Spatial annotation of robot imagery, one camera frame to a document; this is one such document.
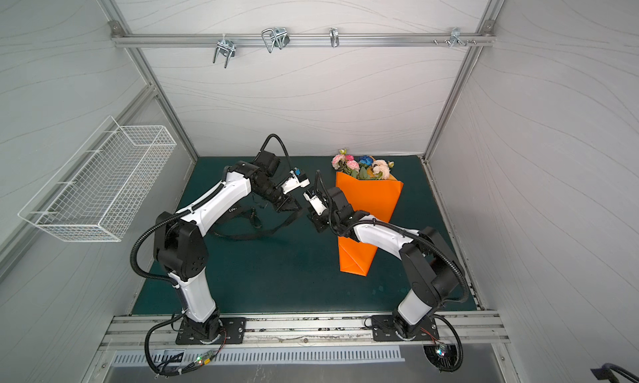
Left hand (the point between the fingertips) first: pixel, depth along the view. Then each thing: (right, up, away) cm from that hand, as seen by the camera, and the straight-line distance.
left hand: (302, 203), depth 84 cm
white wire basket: (-55, +5, -16) cm, 58 cm away
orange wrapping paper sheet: (+30, 0, +23) cm, 38 cm away
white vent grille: (-6, -42, -14) cm, 45 cm away
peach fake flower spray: (+33, +13, +26) cm, 44 cm away
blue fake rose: (+27, +17, +30) cm, 44 cm away
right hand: (+4, -2, +5) cm, 7 cm away
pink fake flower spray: (+15, +15, +31) cm, 37 cm away
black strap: (-20, -14, +11) cm, 27 cm away
